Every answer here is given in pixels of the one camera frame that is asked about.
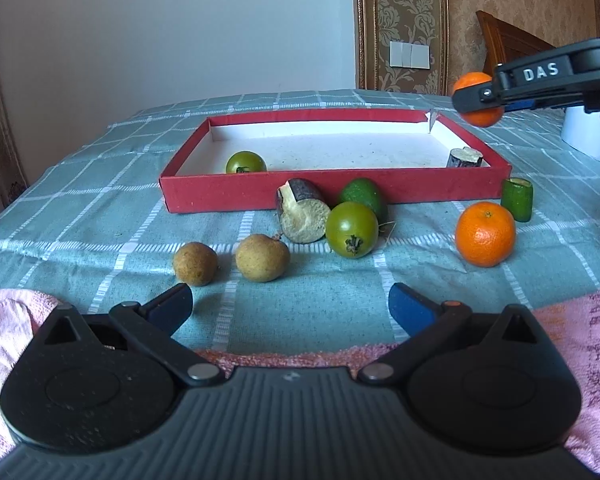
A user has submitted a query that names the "large brown round fruit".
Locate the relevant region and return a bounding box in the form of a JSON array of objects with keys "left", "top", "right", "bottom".
[{"left": 235, "top": 234, "right": 291, "bottom": 283}]

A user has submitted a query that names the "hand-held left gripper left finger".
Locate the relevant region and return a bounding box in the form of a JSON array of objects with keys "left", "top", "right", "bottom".
[{"left": 30, "top": 282, "right": 227, "bottom": 387}]

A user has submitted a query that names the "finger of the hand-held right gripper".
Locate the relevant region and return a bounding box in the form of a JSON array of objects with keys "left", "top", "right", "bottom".
[{"left": 451, "top": 49, "right": 588, "bottom": 115}]

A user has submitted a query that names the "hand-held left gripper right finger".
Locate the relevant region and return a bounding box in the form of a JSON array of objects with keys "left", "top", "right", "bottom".
[{"left": 356, "top": 282, "right": 548, "bottom": 387}]

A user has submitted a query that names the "large purple eggplant piece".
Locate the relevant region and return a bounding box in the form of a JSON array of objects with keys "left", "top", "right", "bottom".
[{"left": 276, "top": 178, "right": 332, "bottom": 245}]

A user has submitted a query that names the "teal checked bedsheet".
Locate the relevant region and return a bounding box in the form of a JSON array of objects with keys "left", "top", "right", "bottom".
[{"left": 0, "top": 89, "right": 600, "bottom": 361}]

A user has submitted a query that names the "pink towel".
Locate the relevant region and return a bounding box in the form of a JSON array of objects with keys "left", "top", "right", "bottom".
[{"left": 0, "top": 287, "right": 600, "bottom": 476}]

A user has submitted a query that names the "green cucumber piece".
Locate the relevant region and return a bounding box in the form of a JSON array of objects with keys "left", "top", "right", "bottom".
[{"left": 500, "top": 178, "right": 535, "bottom": 223}]

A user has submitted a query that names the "red cardboard box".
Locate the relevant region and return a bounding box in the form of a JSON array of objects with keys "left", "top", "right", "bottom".
[{"left": 160, "top": 108, "right": 512, "bottom": 214}]

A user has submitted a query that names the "small green tomato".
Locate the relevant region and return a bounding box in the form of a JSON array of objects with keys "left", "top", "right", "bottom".
[{"left": 225, "top": 151, "right": 267, "bottom": 175}]

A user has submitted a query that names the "white container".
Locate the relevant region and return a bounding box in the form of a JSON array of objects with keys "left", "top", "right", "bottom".
[{"left": 560, "top": 105, "right": 600, "bottom": 164}]

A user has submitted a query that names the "large green tomato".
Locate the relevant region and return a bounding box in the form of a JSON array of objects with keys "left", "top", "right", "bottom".
[{"left": 325, "top": 202, "right": 380, "bottom": 259}]

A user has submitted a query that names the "small orange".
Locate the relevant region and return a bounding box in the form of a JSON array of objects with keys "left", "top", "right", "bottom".
[{"left": 452, "top": 71, "right": 505, "bottom": 128}]

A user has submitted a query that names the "small brown round fruit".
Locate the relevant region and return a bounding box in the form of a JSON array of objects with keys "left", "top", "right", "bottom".
[{"left": 173, "top": 242, "right": 219, "bottom": 287}]

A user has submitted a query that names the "white light switch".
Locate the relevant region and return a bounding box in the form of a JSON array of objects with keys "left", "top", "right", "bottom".
[{"left": 389, "top": 41, "right": 430, "bottom": 68}]

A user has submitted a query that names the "large orange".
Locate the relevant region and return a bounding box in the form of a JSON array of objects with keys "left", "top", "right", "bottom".
[{"left": 455, "top": 201, "right": 517, "bottom": 268}]

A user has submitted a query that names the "wooden headboard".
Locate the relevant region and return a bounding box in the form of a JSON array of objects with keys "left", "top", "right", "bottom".
[{"left": 476, "top": 10, "right": 556, "bottom": 78}]

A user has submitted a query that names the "small purple eggplant piece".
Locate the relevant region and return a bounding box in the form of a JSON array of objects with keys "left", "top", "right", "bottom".
[{"left": 447, "top": 147, "right": 484, "bottom": 169}]

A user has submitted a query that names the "green avocado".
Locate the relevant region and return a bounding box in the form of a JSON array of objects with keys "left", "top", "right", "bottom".
[{"left": 339, "top": 178, "right": 388, "bottom": 223}]

